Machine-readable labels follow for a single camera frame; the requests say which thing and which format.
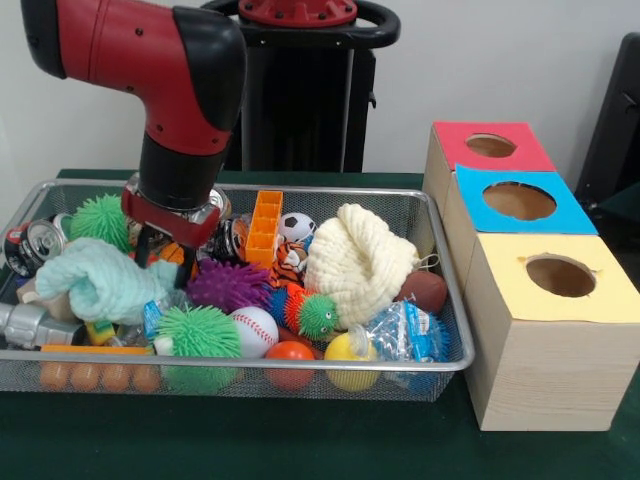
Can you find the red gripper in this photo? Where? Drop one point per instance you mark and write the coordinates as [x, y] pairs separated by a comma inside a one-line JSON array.
[[170, 225]]

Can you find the mint green cloth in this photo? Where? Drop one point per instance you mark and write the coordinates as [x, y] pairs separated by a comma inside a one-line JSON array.
[[100, 285]]

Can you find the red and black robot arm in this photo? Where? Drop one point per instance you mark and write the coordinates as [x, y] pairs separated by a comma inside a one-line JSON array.
[[165, 75]]

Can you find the wooden box with three holes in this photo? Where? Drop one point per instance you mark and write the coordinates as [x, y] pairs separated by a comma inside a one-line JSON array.
[[550, 375]]

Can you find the purple spiky ball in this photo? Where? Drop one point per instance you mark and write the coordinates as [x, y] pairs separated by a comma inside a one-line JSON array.
[[227, 287]]

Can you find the green spiky ball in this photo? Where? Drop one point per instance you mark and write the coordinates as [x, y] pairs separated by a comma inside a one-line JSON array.
[[95, 220], [195, 332]]

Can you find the orange plastic block tray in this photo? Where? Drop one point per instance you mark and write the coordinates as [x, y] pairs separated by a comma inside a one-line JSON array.
[[264, 225]]

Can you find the white baseball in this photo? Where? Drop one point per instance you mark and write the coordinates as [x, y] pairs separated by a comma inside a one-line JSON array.
[[255, 330]]

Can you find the small soccer ball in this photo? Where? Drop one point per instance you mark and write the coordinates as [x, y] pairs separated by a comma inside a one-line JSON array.
[[297, 227]]

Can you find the cream knitted cloth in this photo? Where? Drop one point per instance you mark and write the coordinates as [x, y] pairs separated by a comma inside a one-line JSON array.
[[360, 260]]

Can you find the brown toy football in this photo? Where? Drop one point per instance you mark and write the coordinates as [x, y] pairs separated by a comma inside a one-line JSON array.
[[425, 292]]

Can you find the blue spiky ball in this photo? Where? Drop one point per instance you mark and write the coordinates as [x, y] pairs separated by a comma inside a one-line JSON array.
[[442, 334]]

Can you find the black flat panel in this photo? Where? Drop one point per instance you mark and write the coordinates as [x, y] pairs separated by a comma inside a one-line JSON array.
[[615, 110]]

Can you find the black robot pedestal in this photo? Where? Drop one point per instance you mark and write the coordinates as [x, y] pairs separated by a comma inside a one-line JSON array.
[[310, 100]]

